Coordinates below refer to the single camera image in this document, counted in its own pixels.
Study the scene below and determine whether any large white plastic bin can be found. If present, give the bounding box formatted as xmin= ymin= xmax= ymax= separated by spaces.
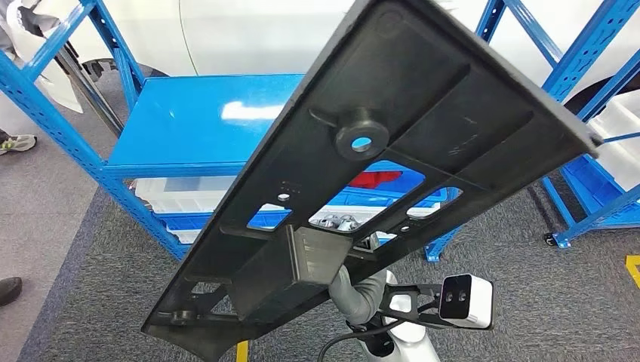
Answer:
xmin=586 ymin=88 xmax=640 ymax=193

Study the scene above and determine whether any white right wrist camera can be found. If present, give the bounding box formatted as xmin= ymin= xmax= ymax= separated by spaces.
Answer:
xmin=438 ymin=273 xmax=495 ymax=331

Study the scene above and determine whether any black camera bracket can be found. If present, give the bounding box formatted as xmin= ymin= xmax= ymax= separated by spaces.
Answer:
xmin=380 ymin=284 xmax=446 ymax=328

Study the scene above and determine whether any dark grey metal bar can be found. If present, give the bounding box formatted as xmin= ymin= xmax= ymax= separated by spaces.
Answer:
xmin=54 ymin=45 xmax=125 ymax=137

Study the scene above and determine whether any red item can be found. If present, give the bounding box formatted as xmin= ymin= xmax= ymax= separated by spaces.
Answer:
xmin=348 ymin=171 xmax=404 ymax=190

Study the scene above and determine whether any blue metal shelf rack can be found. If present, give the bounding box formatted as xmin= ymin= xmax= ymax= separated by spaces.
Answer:
xmin=0 ymin=0 xmax=640 ymax=263
xmin=541 ymin=130 xmax=640 ymax=250

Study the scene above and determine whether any person's grey sneaker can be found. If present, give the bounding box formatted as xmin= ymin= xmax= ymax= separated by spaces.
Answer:
xmin=0 ymin=133 xmax=38 ymax=156

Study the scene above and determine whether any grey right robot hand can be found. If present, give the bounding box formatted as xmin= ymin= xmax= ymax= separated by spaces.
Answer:
xmin=309 ymin=213 xmax=377 ymax=326

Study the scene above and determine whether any white car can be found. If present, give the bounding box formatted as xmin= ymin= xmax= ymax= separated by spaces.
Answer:
xmin=0 ymin=0 xmax=640 ymax=118

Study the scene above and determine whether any black plastic plate frame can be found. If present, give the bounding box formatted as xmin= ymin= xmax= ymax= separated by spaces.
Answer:
xmin=141 ymin=0 xmax=604 ymax=362

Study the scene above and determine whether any black camera cable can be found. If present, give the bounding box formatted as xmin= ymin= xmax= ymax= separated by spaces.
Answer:
xmin=316 ymin=319 xmax=401 ymax=362

